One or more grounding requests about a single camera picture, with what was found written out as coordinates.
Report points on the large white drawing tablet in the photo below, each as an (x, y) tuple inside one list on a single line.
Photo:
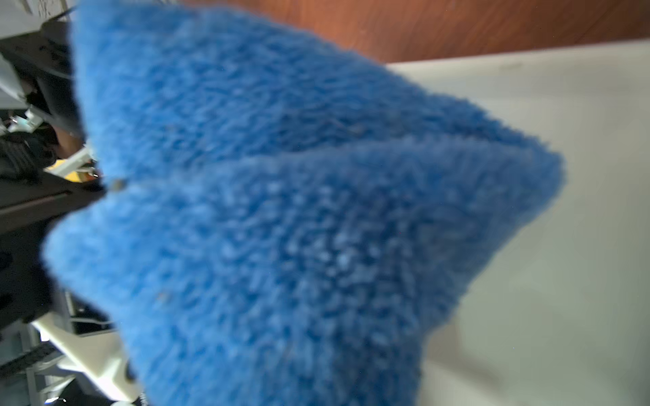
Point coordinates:
[(561, 317)]

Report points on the blue microfiber cloth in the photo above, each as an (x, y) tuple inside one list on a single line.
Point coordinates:
[(285, 222)]

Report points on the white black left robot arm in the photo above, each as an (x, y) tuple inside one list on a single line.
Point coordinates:
[(72, 354)]

